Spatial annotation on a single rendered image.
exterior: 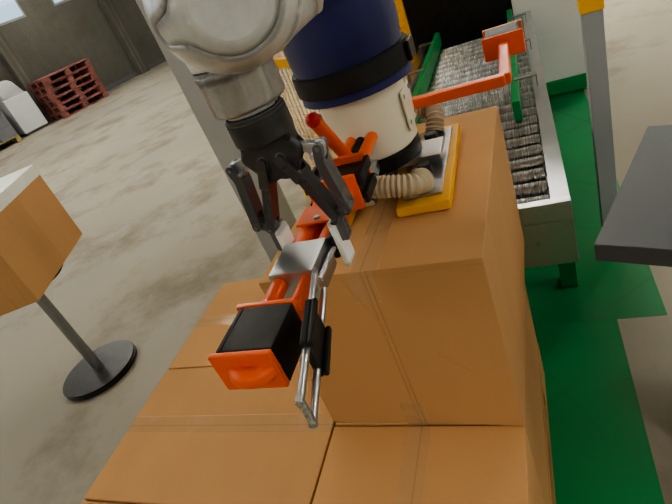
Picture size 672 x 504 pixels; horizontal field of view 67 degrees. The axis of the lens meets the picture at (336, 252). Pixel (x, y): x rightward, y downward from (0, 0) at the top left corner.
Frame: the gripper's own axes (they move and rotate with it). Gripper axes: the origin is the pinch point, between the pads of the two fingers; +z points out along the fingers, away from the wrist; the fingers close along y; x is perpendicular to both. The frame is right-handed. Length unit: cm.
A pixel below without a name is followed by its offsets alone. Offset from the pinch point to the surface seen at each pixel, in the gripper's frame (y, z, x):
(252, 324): 0.7, -3.0, 18.0
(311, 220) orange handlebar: 1.2, -2.1, -3.8
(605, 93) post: -49, 42, -132
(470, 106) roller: 1, 55, -187
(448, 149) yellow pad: -11.6, 10.3, -44.9
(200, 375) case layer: 67, 52, -26
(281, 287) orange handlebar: 1.3, -1.1, 9.6
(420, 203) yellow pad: -8.2, 10.5, -25.4
